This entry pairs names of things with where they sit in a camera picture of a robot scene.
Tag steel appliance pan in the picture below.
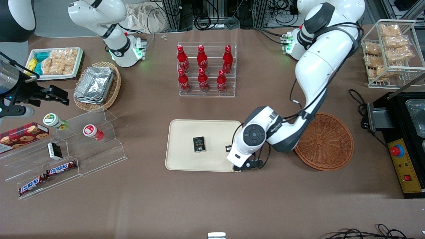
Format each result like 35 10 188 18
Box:
405 99 425 129

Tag black heating appliance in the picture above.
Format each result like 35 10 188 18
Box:
367 73 425 199

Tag clear acrylic tiered shelf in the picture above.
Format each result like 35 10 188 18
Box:
0 106 127 200

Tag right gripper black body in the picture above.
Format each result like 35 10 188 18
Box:
17 78 46 107

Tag red tartan cookie box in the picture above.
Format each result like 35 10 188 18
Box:
0 122 50 154

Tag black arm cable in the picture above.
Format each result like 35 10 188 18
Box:
289 22 365 120

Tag brown round wicker basket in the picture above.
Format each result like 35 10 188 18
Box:
294 112 355 172

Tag yellow control panel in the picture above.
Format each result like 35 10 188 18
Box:
387 138 423 194

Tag black coiled cable bundle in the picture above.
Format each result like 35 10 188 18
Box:
194 13 240 31

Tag aluminium foil tray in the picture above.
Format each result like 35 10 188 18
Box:
74 66 115 102
74 93 107 104

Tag black floor cables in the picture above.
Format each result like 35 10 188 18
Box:
323 224 417 239

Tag green sunflower lidded cup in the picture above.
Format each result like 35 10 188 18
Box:
43 113 69 131

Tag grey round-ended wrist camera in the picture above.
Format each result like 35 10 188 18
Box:
0 105 35 119

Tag white rectangular snack tray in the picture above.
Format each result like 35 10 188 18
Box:
29 47 84 81

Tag red strawberry yogurt cup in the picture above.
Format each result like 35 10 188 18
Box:
83 124 104 141

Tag white cloth bag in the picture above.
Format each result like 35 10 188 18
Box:
125 3 170 34

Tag black appliance power cable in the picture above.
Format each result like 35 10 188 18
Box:
348 89 371 130

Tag clear acrylic bottle rack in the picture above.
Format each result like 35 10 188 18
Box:
177 42 237 98

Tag small black snack pack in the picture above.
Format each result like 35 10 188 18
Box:
193 136 206 153

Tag cream plastic serving tray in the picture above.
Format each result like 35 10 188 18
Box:
165 119 243 172

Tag white wire basket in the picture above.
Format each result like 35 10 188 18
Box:
361 19 425 89

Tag Snickers chocolate bar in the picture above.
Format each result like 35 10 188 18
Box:
46 161 78 177
18 175 48 197

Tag light wicker oval basket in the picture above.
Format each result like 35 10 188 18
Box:
73 61 122 112

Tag red Coca-Cola bottle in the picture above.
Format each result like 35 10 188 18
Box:
177 45 190 74
216 69 228 95
222 45 234 74
198 68 210 93
178 68 192 94
197 45 209 71

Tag black box with white side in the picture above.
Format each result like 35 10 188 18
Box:
47 142 63 160

